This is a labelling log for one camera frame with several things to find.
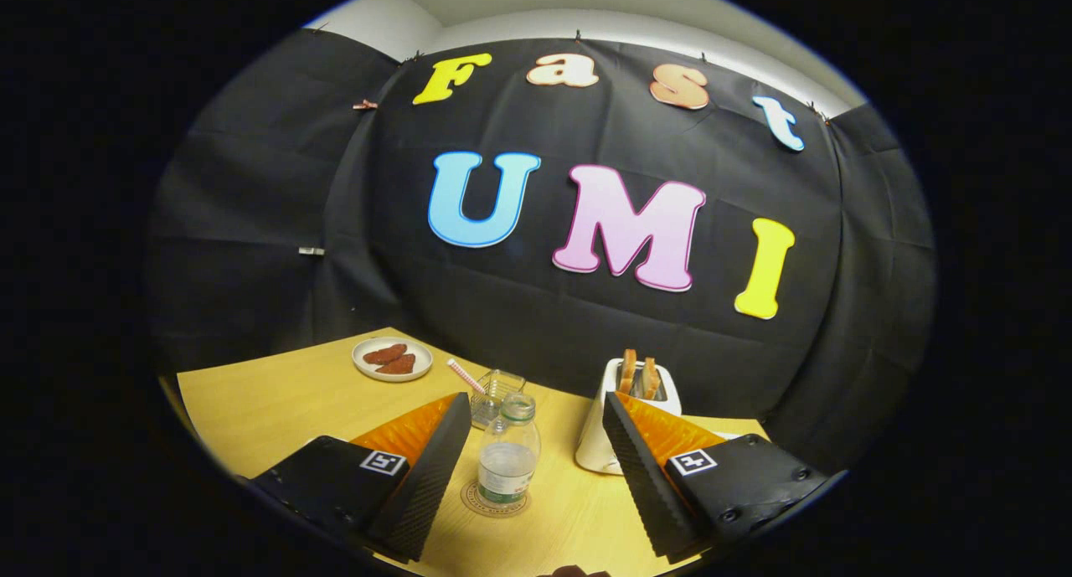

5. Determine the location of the round cork coaster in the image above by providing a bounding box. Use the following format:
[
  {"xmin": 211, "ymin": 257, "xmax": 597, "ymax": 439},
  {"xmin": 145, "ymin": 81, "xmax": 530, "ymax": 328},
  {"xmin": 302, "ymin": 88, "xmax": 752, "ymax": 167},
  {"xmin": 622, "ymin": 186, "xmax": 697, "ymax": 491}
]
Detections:
[{"xmin": 460, "ymin": 479, "xmax": 530, "ymax": 519}]

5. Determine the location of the wooden table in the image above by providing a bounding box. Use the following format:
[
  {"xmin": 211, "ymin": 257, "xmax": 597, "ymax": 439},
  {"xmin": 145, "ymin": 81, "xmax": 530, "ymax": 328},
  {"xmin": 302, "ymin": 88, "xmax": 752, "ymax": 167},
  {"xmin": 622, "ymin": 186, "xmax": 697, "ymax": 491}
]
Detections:
[{"xmin": 176, "ymin": 326, "xmax": 771, "ymax": 577}]

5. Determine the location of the round white plate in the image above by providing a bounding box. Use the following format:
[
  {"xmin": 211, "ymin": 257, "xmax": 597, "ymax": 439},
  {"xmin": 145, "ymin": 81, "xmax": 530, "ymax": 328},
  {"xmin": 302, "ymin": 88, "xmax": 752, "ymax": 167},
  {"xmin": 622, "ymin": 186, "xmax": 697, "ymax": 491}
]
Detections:
[{"xmin": 352, "ymin": 336, "xmax": 434, "ymax": 383}]

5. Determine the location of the wire mesh basket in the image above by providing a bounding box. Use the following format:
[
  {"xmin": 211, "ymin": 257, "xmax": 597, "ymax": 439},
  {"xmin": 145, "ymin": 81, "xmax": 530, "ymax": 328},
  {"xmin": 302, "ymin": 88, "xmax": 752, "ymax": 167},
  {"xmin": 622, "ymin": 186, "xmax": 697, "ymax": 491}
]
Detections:
[{"xmin": 471, "ymin": 369, "xmax": 527, "ymax": 430}]

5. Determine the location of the white toaster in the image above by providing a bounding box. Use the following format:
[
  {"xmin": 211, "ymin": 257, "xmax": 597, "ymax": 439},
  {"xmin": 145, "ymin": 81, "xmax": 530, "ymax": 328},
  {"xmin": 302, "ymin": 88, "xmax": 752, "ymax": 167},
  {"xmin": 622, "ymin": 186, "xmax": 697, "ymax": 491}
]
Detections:
[{"xmin": 575, "ymin": 358, "xmax": 683, "ymax": 476}]

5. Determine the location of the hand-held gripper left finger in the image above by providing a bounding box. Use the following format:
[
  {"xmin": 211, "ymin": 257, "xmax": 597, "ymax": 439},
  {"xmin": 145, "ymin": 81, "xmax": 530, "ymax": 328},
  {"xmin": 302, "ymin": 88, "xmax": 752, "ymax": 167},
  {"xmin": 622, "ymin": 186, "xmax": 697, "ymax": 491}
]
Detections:
[{"xmin": 247, "ymin": 393, "xmax": 472, "ymax": 564}]

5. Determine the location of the clear plastic juice bottle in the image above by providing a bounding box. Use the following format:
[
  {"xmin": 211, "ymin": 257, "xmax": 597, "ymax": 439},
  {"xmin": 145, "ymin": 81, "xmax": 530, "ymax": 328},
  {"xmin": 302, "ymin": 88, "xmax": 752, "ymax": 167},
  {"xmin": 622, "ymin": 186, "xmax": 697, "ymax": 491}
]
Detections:
[{"xmin": 477, "ymin": 393, "xmax": 542, "ymax": 505}]

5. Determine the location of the black backdrop cloth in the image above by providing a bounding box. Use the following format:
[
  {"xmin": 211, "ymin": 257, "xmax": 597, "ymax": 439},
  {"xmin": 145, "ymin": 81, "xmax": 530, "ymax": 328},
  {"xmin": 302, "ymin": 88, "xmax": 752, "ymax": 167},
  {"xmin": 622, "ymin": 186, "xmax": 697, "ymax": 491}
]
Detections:
[{"xmin": 147, "ymin": 28, "xmax": 936, "ymax": 477}]

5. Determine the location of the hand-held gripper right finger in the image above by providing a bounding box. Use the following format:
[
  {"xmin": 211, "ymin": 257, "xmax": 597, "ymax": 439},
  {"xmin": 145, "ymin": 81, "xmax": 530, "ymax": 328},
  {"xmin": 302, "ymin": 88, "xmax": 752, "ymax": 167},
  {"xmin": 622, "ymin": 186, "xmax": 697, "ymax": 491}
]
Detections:
[{"xmin": 601, "ymin": 391, "xmax": 847, "ymax": 561}]

